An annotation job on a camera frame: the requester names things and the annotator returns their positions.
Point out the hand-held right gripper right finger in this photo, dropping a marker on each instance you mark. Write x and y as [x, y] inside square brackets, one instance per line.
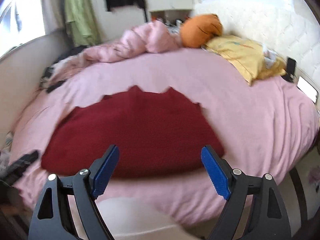
[215, 172]

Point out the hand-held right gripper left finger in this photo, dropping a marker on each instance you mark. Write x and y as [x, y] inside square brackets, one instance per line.
[106, 172]

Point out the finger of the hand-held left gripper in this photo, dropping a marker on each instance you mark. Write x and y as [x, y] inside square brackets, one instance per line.
[26, 160]

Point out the dark red knit sweater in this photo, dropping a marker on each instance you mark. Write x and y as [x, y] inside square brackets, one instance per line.
[137, 130]

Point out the black and white clothes pile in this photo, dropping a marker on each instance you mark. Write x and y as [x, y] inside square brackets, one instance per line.
[57, 72]

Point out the white fleece garment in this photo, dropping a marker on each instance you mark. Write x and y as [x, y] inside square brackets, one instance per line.
[145, 220]

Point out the pink bed sheet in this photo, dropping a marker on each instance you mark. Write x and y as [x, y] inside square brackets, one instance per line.
[250, 117]

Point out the white floral cloth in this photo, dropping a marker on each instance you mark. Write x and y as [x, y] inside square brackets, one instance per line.
[312, 177]

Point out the yellow pillow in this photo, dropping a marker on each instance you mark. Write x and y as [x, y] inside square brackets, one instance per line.
[245, 55]

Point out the white rectangular object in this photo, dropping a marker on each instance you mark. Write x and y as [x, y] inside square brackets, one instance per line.
[307, 90]

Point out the black phone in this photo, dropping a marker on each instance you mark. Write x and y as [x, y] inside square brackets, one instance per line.
[290, 68]

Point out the pink duvet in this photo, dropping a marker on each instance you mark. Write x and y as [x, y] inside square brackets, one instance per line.
[135, 42]

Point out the bright window beside bed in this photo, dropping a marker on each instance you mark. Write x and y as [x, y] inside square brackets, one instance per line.
[22, 22]

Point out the orange pillow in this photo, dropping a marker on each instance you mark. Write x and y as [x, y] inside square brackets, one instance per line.
[200, 30]

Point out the green hanging garment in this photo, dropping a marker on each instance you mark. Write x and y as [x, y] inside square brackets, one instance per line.
[80, 12]

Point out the white quilted headboard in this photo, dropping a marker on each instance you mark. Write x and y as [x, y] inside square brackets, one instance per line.
[262, 17]

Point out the beige bed frame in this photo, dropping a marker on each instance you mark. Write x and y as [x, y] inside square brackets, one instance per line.
[20, 67]

